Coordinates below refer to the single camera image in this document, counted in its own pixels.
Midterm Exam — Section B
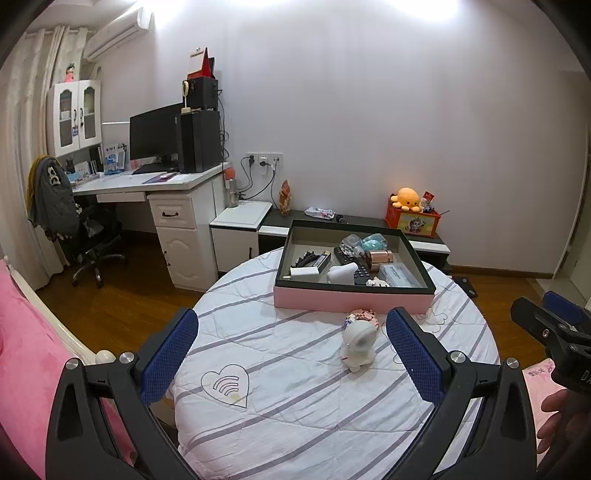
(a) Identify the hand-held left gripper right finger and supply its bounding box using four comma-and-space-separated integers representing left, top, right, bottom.
385, 306, 539, 480

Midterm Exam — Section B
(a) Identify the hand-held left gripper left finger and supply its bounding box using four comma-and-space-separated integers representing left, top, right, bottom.
45, 307, 204, 480

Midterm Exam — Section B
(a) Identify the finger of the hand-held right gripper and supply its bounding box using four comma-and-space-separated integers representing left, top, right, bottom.
542, 291, 591, 326
510, 296, 583, 358

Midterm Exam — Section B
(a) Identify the white robot toy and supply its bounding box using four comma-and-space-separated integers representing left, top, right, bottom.
341, 318, 377, 374

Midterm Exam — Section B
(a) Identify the pink block toy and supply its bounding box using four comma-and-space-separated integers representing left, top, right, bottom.
345, 310, 382, 329

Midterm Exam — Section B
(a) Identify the pink tray box black rim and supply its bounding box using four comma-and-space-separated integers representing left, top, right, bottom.
273, 220, 437, 312

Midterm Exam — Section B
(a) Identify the rose gold flask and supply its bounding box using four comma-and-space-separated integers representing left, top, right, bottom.
369, 249, 394, 273

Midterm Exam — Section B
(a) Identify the black remote control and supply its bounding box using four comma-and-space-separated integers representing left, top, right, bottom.
332, 246, 372, 284

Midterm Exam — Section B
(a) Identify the clear plastic bag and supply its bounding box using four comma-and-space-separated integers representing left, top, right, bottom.
341, 233, 368, 257

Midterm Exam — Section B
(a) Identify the person's right hand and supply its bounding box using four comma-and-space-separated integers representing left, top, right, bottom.
536, 388, 572, 468

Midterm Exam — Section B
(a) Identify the pink embroidered cloth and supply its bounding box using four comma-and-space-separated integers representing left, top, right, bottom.
524, 357, 561, 416

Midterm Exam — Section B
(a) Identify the grey white tissue pack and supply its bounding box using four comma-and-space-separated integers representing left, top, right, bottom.
379, 263, 416, 288

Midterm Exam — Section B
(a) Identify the white plastic device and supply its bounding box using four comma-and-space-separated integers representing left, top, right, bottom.
327, 263, 358, 284

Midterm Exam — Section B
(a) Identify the dark-topped low bench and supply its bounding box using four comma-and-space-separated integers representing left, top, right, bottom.
259, 209, 451, 269

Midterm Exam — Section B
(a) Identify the black office chair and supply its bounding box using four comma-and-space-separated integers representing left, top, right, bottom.
46, 203, 126, 289

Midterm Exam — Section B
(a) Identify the red printed storage box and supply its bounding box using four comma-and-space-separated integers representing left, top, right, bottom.
385, 203, 444, 238

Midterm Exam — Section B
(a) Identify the white striped quilt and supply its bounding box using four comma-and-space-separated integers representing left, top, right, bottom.
168, 249, 502, 480

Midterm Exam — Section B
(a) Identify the pink blanket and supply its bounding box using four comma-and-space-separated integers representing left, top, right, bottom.
0, 263, 134, 472

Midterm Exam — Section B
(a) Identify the white desk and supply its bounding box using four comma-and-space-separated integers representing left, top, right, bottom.
69, 161, 229, 291

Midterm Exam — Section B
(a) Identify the white nightstand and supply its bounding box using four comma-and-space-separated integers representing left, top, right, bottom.
210, 202, 273, 278

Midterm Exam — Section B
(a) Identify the orange octopus plush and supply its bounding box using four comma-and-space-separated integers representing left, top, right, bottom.
390, 187, 422, 213

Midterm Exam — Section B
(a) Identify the grey jacket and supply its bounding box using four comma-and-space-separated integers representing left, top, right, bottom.
27, 156, 80, 238

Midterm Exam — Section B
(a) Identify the orange snack bag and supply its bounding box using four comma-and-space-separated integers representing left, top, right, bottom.
277, 179, 294, 217

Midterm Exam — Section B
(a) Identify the blue white box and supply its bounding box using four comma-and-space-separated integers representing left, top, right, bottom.
104, 144, 126, 175

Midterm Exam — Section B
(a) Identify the black computer tower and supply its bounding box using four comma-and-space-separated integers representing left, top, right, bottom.
177, 110, 221, 174

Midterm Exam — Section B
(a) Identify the black computer monitor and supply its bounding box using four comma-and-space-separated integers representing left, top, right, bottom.
129, 102, 183, 169

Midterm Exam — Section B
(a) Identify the white glass-door cabinet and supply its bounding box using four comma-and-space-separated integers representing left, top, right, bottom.
46, 79, 103, 158

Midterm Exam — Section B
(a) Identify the beige curtain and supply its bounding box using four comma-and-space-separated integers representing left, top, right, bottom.
0, 25, 65, 278

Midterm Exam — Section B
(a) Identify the black speaker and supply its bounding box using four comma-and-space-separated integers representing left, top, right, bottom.
187, 76, 219, 112

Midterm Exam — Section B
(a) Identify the red paper bag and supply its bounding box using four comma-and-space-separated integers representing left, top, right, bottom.
188, 46, 216, 79

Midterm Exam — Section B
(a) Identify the white air conditioner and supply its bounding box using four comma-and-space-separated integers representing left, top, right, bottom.
84, 8, 153, 60

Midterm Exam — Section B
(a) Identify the white bed frame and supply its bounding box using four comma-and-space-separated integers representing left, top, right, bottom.
4, 256, 114, 370

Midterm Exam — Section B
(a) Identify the coiled black cable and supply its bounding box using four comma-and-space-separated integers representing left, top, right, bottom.
291, 248, 331, 273

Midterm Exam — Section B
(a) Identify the black power cable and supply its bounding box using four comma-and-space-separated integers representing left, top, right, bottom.
238, 157, 256, 200

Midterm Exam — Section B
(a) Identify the white wall outlet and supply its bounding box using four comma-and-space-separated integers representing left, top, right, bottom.
246, 151, 282, 168

